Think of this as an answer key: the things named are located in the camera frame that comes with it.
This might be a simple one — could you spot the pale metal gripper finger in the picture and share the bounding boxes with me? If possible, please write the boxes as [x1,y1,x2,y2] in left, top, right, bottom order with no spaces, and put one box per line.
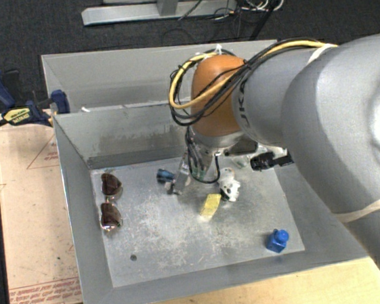
[164,179,179,196]
[171,159,195,196]

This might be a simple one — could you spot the dark blue small cylinder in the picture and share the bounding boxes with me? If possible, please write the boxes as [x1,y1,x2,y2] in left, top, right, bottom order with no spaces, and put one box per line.
[155,166,176,186]

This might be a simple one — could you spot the clear glass thing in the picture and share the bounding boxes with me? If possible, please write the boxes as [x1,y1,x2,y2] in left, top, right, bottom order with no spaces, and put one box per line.
[230,154,251,171]

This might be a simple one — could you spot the white toy animal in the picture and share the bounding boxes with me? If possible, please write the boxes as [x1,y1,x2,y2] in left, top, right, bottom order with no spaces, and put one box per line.
[216,165,243,204]

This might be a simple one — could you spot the yellow sponge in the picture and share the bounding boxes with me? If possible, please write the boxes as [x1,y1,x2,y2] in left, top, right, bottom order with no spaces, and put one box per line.
[197,192,226,220]

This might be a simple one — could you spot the grey metal bin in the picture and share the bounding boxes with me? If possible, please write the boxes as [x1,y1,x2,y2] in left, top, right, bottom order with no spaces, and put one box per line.
[41,20,375,304]

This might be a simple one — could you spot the brown lens sunglasses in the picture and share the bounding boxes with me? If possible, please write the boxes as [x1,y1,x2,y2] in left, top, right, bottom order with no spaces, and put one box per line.
[94,170,129,233]

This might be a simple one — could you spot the brown cardboard board red print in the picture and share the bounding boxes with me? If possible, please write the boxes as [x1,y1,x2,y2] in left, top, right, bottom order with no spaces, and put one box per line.
[0,106,84,304]

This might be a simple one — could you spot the black cylinder on white bracket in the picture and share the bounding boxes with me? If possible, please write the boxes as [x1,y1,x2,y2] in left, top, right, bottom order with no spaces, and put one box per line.
[248,142,295,173]

